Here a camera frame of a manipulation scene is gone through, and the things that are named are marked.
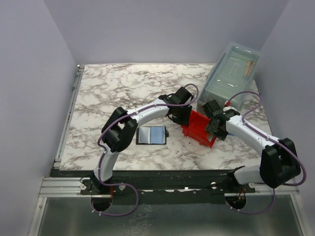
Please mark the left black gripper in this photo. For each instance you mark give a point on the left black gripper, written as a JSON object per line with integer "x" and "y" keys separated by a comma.
{"x": 184, "y": 119}

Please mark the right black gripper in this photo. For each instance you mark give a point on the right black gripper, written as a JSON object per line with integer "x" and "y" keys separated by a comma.
{"x": 221, "y": 135}

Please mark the red plastic bin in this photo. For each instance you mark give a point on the red plastic bin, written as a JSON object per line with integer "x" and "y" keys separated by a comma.
{"x": 196, "y": 129}

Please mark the black leather card holder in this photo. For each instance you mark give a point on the black leather card holder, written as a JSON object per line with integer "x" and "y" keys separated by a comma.
{"x": 151, "y": 135}

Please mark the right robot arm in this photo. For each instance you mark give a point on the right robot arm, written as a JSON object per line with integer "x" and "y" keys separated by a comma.
{"x": 277, "y": 165}

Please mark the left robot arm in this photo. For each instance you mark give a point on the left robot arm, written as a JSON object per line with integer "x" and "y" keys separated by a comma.
{"x": 119, "y": 130}

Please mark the clear plastic storage box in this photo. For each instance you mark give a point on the clear plastic storage box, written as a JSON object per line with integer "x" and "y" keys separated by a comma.
{"x": 232, "y": 74}

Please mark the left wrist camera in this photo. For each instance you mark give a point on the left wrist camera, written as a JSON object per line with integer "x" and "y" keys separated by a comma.
{"x": 181, "y": 96}

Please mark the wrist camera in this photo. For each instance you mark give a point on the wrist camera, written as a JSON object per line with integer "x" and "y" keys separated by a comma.
{"x": 212, "y": 108}
{"x": 181, "y": 96}

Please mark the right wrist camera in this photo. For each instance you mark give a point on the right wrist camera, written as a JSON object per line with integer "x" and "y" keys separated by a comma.
{"x": 212, "y": 108}

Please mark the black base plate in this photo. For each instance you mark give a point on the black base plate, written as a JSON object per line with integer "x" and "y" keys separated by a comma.
{"x": 168, "y": 179}

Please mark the aluminium mounting rail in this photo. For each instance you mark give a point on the aluminium mounting rail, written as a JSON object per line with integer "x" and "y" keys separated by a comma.
{"x": 72, "y": 187}

